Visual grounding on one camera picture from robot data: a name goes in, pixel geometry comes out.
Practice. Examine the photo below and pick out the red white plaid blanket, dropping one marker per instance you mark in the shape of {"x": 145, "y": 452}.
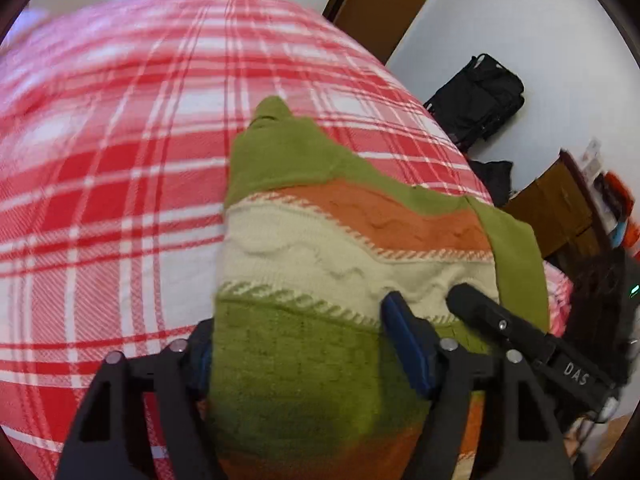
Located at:
{"x": 100, "y": 185}

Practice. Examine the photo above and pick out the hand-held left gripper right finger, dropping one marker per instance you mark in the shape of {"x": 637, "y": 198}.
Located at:
{"x": 405, "y": 340}

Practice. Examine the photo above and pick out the brown wooden cabinet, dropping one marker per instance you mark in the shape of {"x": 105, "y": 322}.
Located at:
{"x": 555, "y": 205}

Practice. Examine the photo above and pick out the green striped knit sweater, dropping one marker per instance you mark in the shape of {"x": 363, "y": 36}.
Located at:
{"x": 300, "y": 260}

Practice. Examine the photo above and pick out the brown wooden door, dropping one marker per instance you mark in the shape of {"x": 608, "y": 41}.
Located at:
{"x": 380, "y": 5}

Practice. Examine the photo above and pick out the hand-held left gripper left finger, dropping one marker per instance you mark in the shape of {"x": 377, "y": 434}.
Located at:
{"x": 202, "y": 365}

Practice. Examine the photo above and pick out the black bag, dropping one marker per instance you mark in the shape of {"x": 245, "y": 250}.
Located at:
{"x": 480, "y": 100}

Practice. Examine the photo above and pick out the red orange clutter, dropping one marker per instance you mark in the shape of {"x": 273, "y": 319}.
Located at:
{"x": 615, "y": 195}

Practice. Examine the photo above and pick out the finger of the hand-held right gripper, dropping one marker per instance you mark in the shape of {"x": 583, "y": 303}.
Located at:
{"x": 490, "y": 315}

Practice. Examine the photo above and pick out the dark cloth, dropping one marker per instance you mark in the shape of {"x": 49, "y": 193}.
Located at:
{"x": 492, "y": 180}

